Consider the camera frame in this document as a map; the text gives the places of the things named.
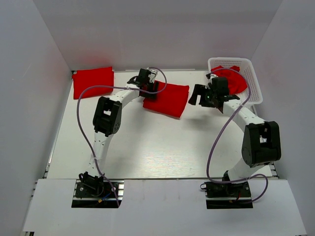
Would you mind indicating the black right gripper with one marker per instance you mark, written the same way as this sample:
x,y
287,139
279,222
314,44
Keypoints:
x,y
201,90

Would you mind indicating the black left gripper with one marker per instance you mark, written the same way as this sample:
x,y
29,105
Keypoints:
x,y
152,84

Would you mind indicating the red t-shirt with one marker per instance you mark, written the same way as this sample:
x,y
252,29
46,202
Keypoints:
x,y
236,82
84,79
171,101

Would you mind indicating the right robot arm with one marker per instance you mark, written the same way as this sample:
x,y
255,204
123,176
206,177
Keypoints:
x,y
261,143

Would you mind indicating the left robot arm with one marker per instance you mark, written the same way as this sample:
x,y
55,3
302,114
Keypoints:
x,y
108,114

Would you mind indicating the crumpled red t-shirt in basket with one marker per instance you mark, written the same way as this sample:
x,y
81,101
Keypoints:
x,y
236,82

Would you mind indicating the white plastic basket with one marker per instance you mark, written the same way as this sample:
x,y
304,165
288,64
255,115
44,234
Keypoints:
x,y
246,70

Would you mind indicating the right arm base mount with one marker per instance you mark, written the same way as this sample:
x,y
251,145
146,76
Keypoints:
x,y
227,196

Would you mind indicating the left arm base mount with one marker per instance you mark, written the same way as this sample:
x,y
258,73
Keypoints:
x,y
104,197

